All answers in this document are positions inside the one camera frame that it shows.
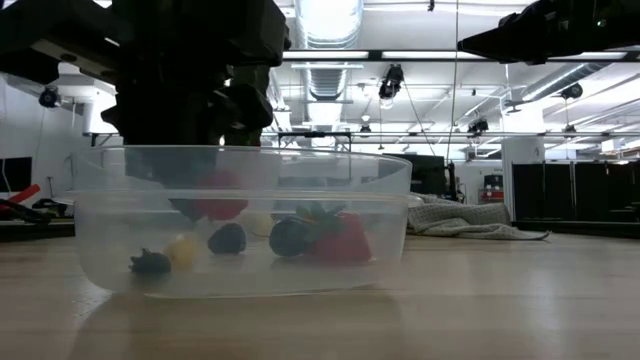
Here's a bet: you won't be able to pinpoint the silver ceiling duct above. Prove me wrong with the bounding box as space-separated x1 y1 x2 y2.
294 0 365 131

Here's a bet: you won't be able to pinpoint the large black screen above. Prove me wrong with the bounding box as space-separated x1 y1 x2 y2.
379 153 447 197

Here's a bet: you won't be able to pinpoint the grey cloth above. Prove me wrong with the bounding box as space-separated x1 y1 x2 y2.
407 192 551 242

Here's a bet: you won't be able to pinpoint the black wall screen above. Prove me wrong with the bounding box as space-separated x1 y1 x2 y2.
0 156 33 194

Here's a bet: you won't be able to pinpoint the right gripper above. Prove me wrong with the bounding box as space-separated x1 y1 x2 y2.
457 0 640 66

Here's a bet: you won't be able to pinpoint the red strawberry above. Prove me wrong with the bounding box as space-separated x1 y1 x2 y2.
299 202 374 265
197 169 250 222

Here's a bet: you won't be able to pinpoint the red foam tube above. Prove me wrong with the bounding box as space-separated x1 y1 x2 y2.
0 183 41 209

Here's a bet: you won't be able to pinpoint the dark blackberry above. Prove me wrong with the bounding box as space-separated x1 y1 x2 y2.
207 222 248 255
268 215 314 259

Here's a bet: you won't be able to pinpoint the clear plastic tupperware container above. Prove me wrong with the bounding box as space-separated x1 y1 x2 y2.
69 144 414 300

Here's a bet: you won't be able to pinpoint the black cabinets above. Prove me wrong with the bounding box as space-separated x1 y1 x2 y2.
510 160 640 224

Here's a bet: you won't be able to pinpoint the small dark blueberry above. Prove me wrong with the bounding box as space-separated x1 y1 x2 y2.
129 247 172 275

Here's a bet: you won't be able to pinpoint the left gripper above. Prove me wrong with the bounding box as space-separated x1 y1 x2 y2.
102 0 291 222

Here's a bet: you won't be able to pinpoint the red tool cart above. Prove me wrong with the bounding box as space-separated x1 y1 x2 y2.
477 173 505 204

